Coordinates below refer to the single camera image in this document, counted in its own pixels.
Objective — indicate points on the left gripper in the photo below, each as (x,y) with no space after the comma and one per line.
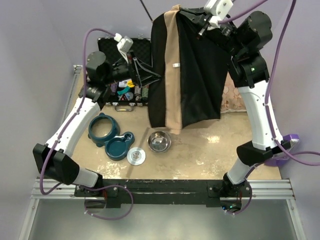
(145,76)

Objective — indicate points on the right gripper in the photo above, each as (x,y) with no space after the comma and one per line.
(198,16)

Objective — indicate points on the beige and black pet tent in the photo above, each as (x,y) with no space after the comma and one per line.
(193,74)

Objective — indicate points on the black tent pole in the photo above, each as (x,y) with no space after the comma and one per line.
(146,10)

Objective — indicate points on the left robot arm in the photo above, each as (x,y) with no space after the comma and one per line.
(54,158)

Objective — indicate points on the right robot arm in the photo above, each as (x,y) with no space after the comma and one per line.
(250,75)

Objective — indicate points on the stainless steel pet bowl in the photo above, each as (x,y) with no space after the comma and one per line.
(159,141)

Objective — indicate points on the teal double pet bowl stand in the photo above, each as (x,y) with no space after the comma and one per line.
(116,145)

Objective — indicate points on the beige patterned pet cushion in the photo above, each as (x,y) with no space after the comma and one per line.
(232,102)

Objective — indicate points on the green chip stack right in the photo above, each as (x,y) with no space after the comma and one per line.
(144,93)

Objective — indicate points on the black poker chip case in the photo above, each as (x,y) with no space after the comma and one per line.
(141,49)

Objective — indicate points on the teal card cutter block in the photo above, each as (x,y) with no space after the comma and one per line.
(123,91)

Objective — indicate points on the white playing card deck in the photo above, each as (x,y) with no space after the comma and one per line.
(125,83)

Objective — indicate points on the clear dealer button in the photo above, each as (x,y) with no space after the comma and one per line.
(129,95)

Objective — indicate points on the purple chip stack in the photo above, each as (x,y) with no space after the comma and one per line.
(113,88)

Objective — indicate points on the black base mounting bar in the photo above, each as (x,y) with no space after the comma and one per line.
(208,192)

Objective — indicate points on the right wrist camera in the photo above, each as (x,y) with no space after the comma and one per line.
(220,8)

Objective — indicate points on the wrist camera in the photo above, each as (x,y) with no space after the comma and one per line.
(124,44)
(220,8)

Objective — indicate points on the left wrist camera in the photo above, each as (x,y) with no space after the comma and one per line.
(124,44)

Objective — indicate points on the aluminium frame rail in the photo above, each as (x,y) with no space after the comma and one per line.
(261,190)

